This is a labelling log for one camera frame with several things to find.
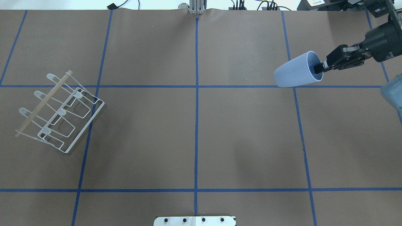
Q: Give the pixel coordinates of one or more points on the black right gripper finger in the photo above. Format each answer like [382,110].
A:
[333,59]

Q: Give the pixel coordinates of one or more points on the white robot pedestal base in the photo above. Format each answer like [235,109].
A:
[195,221]

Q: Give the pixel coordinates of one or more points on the light blue plastic cup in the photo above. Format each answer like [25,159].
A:
[298,71]

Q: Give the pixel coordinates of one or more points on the small black puck device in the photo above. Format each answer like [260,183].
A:
[112,6]

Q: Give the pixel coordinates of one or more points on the white wire cup holder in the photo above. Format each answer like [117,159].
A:
[62,115]

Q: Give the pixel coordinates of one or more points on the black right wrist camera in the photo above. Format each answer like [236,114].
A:
[378,8]

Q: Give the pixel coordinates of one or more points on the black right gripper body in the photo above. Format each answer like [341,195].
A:
[383,43]

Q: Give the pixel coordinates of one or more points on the aluminium frame post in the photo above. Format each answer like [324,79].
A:
[197,6]

